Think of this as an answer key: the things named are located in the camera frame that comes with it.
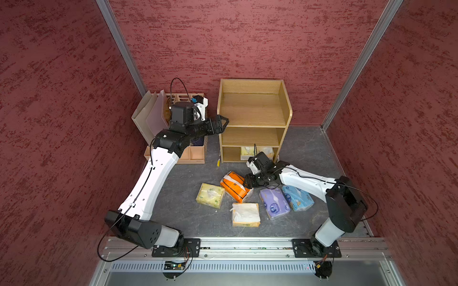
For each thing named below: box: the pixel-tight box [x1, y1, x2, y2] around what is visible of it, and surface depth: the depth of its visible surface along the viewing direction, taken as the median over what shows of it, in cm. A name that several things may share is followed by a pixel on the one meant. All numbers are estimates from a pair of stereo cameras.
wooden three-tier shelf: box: [216, 78, 293, 164], surface depth 91 cm
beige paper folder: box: [131, 90, 161, 146], surface depth 87 cm
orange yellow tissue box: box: [230, 202, 261, 228], surface depth 79 cm
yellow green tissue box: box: [195, 182, 226, 209], surface depth 86 cm
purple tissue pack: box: [259, 187, 292, 221], surface depth 83 cm
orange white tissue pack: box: [220, 171, 254, 204], surface depth 87 cm
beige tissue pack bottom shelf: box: [258, 147, 275, 160], surface depth 101 cm
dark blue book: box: [192, 136, 204, 146], surface depth 104 cm
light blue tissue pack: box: [281, 184, 315, 212], surface depth 86 cm
